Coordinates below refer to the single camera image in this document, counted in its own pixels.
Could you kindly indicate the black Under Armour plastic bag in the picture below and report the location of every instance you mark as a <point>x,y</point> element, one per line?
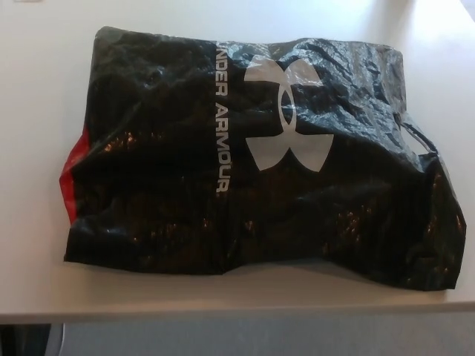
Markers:
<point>156,178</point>

